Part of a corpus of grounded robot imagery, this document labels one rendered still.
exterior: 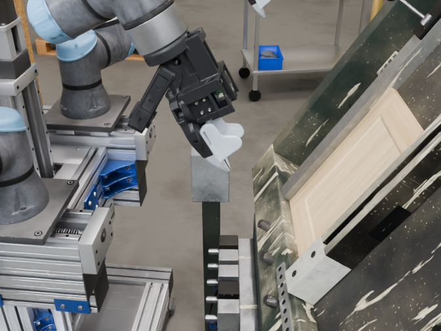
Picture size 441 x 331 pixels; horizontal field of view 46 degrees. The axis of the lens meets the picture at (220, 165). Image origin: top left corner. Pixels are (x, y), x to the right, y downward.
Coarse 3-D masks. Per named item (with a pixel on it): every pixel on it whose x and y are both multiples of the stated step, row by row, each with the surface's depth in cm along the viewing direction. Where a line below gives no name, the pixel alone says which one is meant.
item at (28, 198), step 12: (12, 180) 107; (24, 180) 110; (36, 180) 113; (0, 192) 108; (12, 192) 108; (24, 192) 110; (36, 192) 112; (48, 192) 118; (0, 204) 108; (12, 204) 109; (24, 204) 111; (36, 204) 112; (0, 216) 109; (12, 216) 110; (24, 216) 111
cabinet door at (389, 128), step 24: (384, 96) 125; (384, 120) 119; (408, 120) 111; (360, 144) 124; (384, 144) 115; (408, 144) 106; (336, 168) 129; (360, 168) 119; (384, 168) 110; (312, 192) 133; (336, 192) 123; (360, 192) 114; (312, 216) 127; (336, 216) 118; (312, 240) 121
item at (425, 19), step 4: (388, 0) 120; (392, 0) 119; (400, 0) 119; (404, 0) 119; (404, 4) 119; (408, 4) 118; (408, 8) 119; (412, 8) 118; (416, 12) 118; (420, 12) 118; (420, 16) 118; (424, 16) 118; (428, 16) 117; (424, 20) 117; (428, 20) 117; (424, 24) 117
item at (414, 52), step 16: (432, 32) 117; (416, 48) 119; (432, 48) 119; (400, 64) 121; (416, 64) 121; (384, 80) 124; (400, 80) 123; (368, 96) 127; (352, 112) 130; (336, 128) 134; (352, 128) 130; (320, 144) 137; (336, 144) 133; (320, 160) 135; (304, 176) 138; (288, 192) 141
